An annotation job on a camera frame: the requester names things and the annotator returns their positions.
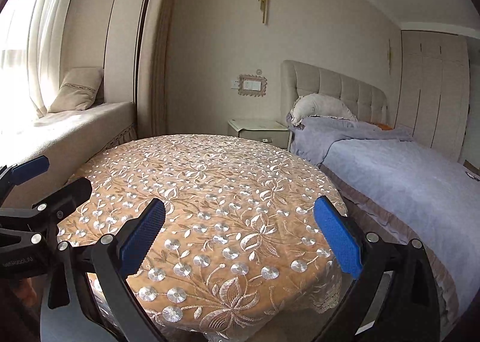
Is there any beige window seat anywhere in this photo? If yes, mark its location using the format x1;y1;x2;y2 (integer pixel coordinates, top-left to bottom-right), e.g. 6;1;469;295
1;103;137;208

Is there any beige cushion on window seat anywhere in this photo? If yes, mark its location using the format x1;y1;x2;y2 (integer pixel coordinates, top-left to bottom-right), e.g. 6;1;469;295
48;67;103;113

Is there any lavender bedspread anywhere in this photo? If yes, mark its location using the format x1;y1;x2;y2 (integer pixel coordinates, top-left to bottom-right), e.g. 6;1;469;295
288;116;479;327

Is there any white sheer curtain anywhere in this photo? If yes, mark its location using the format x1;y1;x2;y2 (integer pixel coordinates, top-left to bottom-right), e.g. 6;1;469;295
1;0;71;122

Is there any white wardrobe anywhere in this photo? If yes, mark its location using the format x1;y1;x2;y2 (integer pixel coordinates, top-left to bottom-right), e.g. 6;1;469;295
395;30;470;162

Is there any beige tufted headboard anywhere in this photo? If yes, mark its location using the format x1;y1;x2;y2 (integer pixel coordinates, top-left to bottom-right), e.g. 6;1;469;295
280;60;388;124

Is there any white bedside table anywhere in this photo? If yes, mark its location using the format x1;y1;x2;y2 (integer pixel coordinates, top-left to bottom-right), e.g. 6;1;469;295
228;119;290;150

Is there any white ruffled pillow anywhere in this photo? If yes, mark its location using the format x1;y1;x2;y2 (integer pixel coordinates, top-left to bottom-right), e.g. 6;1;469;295
290;94;357;126

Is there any framed wall switch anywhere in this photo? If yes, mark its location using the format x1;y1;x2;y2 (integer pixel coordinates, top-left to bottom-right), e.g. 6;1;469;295
230;68;268;97

